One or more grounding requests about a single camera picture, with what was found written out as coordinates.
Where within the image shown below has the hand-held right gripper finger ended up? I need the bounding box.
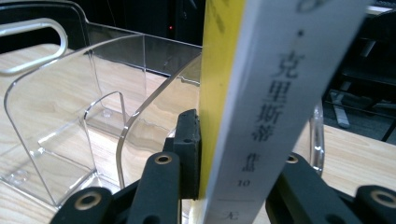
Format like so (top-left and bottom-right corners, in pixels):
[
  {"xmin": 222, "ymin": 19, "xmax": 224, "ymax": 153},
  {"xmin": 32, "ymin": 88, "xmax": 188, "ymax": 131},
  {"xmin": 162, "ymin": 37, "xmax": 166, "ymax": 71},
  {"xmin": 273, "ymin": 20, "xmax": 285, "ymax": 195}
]
[{"xmin": 172, "ymin": 108, "xmax": 203, "ymax": 201}]

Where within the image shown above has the yellow book with white spine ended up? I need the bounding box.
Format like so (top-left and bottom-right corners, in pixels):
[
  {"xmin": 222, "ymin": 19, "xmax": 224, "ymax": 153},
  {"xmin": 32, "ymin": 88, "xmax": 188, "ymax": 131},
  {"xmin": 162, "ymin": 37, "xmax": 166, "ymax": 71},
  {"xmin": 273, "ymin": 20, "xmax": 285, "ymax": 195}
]
[{"xmin": 189, "ymin": 0, "xmax": 374, "ymax": 224}]

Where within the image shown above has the clear acrylic book rack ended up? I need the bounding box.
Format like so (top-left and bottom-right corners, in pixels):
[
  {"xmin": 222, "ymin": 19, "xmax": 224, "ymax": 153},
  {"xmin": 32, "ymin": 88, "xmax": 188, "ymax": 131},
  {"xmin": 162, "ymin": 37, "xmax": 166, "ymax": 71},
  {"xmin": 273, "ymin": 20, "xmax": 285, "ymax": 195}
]
[{"xmin": 0, "ymin": 0, "xmax": 327, "ymax": 210}]

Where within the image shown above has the black cabinet with red light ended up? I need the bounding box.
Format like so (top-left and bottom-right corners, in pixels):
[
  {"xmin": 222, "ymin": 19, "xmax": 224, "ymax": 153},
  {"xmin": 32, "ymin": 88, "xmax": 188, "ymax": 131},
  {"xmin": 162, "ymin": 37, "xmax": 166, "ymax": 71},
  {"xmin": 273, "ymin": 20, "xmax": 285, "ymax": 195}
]
[{"xmin": 70, "ymin": 0, "xmax": 207, "ymax": 48}]

